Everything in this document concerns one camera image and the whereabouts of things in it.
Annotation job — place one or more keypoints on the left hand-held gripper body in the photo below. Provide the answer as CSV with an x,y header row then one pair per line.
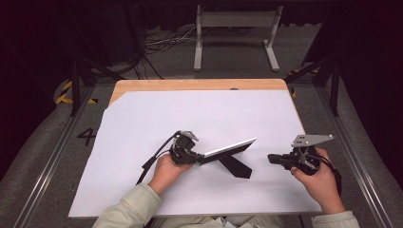
x,y
183,148

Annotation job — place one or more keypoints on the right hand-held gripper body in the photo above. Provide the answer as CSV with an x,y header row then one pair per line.
x,y
304,158

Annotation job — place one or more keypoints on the person's left hand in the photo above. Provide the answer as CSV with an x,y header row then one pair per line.
x,y
166,174

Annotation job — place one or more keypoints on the person's right hand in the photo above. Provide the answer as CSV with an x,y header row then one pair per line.
x,y
320,186

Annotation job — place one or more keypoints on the white paper sheet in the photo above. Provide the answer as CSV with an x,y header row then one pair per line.
x,y
190,110

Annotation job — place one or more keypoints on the person's light jacket torso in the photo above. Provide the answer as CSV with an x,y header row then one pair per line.
x,y
221,221

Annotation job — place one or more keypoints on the yellow black floor tape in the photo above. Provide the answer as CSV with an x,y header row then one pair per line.
x,y
294,91
65,95

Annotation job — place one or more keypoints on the black metal stand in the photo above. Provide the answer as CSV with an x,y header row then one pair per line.
x,y
76,79
334,85

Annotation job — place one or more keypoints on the white metal stand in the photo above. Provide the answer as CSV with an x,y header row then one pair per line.
x,y
236,22

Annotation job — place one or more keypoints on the aluminium floor rail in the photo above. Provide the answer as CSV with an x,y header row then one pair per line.
x,y
47,164
358,158

